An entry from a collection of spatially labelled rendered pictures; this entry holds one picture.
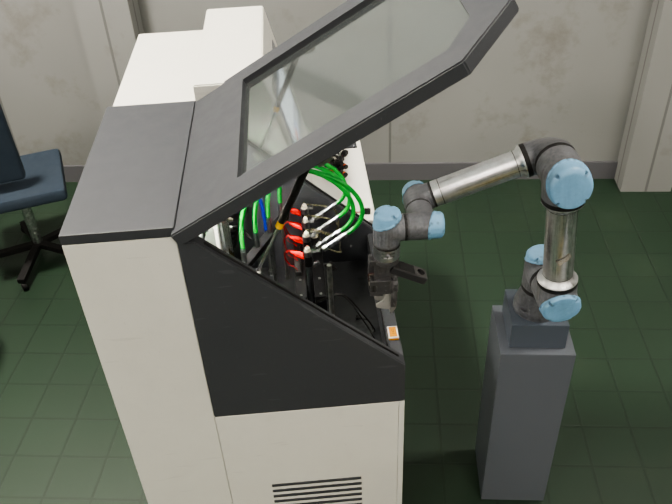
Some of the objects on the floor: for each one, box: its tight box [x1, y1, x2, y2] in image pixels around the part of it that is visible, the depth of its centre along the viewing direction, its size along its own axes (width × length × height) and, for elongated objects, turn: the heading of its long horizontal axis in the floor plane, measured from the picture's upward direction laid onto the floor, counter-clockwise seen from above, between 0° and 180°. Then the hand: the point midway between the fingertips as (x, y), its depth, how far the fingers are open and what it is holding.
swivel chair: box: [0, 104, 68, 291], centre depth 387 cm, size 64×61×110 cm
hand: (393, 308), depth 219 cm, fingers closed
